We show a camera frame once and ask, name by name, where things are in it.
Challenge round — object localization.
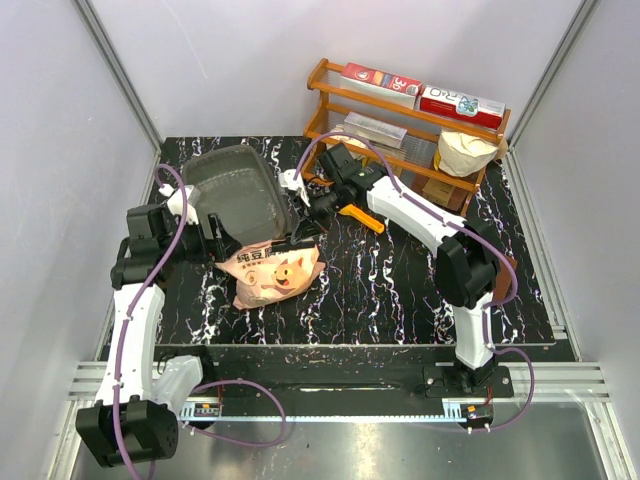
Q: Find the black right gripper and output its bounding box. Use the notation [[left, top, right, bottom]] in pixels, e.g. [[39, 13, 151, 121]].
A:
[[290, 181, 347, 242]]

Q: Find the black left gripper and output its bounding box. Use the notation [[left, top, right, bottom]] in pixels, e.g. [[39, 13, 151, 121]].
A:
[[160, 212, 242, 264]]

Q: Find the yellow plastic scoop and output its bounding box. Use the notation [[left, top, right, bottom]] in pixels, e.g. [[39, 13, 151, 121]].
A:
[[338, 204, 385, 234]]

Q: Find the pink cat litter bag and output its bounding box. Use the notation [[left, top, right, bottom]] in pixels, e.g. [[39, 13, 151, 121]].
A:
[[215, 241, 325, 310]]

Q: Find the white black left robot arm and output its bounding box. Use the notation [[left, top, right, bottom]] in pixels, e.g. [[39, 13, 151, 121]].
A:
[[75, 204, 240, 468]]

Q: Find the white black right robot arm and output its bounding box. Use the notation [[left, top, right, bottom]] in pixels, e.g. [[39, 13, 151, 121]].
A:
[[278, 143, 499, 396]]

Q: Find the grey plastic litter box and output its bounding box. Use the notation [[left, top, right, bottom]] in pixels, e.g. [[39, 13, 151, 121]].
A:
[[182, 145, 291, 246]]

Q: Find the silver grey flat box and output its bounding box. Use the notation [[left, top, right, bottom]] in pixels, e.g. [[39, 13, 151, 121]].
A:
[[343, 112, 407, 149]]

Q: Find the red white toothpaste box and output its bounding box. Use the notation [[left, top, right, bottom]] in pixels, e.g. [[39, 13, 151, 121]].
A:
[[339, 62, 423, 109]]

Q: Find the red white blue box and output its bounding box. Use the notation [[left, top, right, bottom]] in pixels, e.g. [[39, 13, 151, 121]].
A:
[[418, 85, 506, 130]]

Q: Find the white crumpled bag left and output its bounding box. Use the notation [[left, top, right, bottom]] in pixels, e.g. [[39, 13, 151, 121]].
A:
[[324, 130, 368, 160]]

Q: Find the orange wooden shelf rack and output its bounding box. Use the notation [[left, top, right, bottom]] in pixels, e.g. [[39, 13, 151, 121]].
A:
[[303, 58, 511, 216]]

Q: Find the white paper bag right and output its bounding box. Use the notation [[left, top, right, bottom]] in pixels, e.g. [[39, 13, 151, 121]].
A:
[[434, 130, 499, 177]]

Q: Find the brown scouring pad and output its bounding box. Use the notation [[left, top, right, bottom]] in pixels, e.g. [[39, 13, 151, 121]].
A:
[[492, 263, 513, 306]]

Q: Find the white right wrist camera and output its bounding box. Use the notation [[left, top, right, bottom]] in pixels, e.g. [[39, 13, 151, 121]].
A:
[[278, 169, 311, 207]]

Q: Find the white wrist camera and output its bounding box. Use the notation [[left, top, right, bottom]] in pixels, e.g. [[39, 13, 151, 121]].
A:
[[159, 183, 201, 225], [278, 169, 311, 207]]

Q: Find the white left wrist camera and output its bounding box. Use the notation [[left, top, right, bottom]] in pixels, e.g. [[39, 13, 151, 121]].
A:
[[159, 183, 201, 225]]

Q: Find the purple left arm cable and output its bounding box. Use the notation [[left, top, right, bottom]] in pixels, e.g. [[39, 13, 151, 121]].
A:
[[112, 163, 289, 480]]

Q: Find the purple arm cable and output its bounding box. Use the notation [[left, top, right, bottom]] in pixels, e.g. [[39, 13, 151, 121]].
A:
[[294, 131, 537, 434], [112, 163, 289, 480]]

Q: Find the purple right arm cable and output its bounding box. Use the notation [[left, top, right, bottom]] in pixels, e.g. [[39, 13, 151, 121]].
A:
[[294, 131, 537, 434]]

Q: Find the aluminium rail frame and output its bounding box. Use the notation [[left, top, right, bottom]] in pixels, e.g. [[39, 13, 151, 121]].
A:
[[49, 319, 640, 480]]

